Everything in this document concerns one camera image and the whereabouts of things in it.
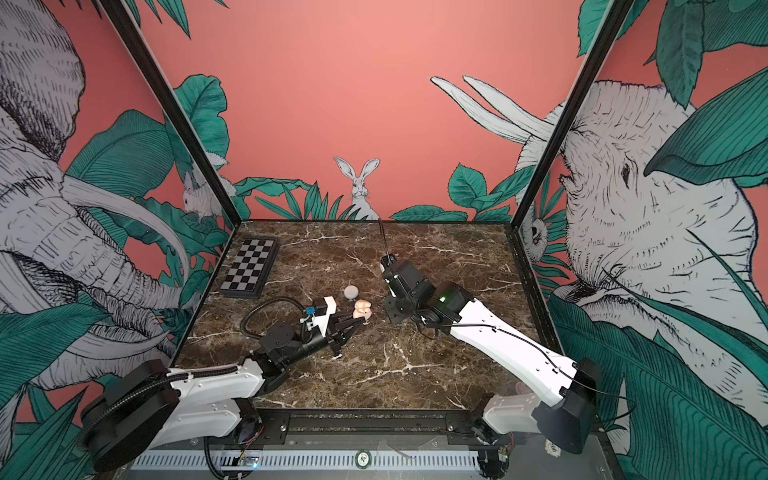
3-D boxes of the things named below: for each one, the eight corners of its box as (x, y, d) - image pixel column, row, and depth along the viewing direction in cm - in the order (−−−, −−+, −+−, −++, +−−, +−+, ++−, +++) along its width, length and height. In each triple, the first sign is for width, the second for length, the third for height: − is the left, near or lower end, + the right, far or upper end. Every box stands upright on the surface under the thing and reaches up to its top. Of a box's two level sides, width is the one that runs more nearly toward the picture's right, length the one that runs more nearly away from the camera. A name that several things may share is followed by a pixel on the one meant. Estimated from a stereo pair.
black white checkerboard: (223, 297, 101) (218, 290, 97) (246, 243, 116) (242, 236, 113) (262, 297, 101) (258, 291, 97) (280, 243, 116) (277, 236, 113)
